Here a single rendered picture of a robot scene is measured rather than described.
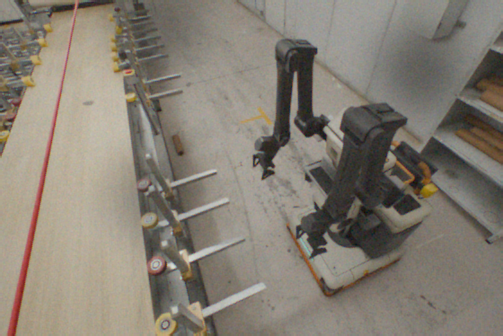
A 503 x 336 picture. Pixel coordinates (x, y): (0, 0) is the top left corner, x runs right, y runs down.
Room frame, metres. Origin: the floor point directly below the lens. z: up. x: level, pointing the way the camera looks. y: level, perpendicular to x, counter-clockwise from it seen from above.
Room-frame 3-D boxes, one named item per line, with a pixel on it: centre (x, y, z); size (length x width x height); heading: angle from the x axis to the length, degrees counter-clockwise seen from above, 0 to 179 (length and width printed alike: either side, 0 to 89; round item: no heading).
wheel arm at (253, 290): (0.24, 0.21, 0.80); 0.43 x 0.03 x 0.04; 110
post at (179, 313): (0.17, 0.28, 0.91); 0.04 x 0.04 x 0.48; 20
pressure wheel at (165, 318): (0.18, 0.39, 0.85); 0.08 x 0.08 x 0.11
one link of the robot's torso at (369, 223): (0.70, -0.49, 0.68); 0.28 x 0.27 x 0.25; 20
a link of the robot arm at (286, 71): (0.86, -0.13, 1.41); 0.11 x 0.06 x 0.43; 20
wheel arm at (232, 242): (0.48, 0.29, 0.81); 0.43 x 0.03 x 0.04; 110
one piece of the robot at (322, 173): (0.71, -0.36, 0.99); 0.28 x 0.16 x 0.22; 20
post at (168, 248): (0.41, 0.37, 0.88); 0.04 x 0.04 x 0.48; 20
